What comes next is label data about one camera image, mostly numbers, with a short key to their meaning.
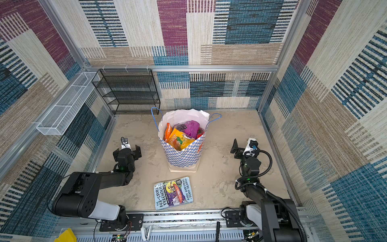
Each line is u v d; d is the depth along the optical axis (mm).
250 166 634
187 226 729
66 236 696
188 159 764
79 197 443
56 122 701
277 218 424
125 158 697
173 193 796
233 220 730
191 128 878
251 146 692
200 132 921
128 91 1108
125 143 786
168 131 857
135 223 732
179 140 805
